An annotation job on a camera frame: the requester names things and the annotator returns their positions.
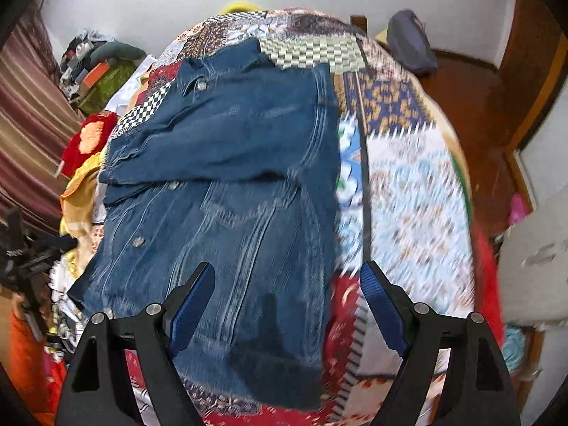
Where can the yellow orange cloth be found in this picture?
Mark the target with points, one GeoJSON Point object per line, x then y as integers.
{"type": "Point", "coordinates": [80, 195]}

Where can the pink object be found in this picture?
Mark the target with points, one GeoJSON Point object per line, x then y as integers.
{"type": "Point", "coordinates": [517, 208]}

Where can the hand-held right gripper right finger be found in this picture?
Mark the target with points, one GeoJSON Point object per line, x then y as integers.
{"type": "Point", "coordinates": [384, 310]}

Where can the grey cloth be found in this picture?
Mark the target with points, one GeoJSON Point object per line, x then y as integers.
{"type": "Point", "coordinates": [537, 266]}

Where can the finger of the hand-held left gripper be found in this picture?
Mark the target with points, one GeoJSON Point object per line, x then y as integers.
{"type": "Point", "coordinates": [49, 253]}

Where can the wooden wardrobe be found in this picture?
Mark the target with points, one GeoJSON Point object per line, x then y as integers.
{"type": "Point", "coordinates": [532, 53]}

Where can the pile of mixed clutter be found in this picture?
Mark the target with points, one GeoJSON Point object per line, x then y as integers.
{"type": "Point", "coordinates": [77, 53]}

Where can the dark grey pillow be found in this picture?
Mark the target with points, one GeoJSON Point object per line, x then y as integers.
{"type": "Point", "coordinates": [117, 51]}

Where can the green patterned bag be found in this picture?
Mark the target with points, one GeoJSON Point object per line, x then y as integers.
{"type": "Point", "coordinates": [108, 86]}

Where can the red cloth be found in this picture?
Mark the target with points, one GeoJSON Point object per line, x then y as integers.
{"type": "Point", "coordinates": [488, 275]}

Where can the orange box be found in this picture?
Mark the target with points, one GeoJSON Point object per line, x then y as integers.
{"type": "Point", "coordinates": [96, 75]}

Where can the patchwork printed blanket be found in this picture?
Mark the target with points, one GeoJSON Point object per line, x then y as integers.
{"type": "Point", "coordinates": [417, 186]}

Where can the blue denim jacket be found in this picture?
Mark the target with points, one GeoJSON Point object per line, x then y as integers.
{"type": "Point", "coordinates": [230, 151]}

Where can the grey backpack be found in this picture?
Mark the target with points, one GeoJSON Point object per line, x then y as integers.
{"type": "Point", "coordinates": [410, 42]}

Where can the striped brown curtain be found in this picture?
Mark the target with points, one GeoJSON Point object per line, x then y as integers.
{"type": "Point", "coordinates": [26, 120]}

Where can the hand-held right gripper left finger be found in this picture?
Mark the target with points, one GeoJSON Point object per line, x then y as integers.
{"type": "Point", "coordinates": [191, 310]}

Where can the yellow cushion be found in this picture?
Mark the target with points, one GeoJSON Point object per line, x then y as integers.
{"type": "Point", "coordinates": [239, 7]}

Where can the white cloth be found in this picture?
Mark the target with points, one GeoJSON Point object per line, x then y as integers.
{"type": "Point", "coordinates": [133, 86]}

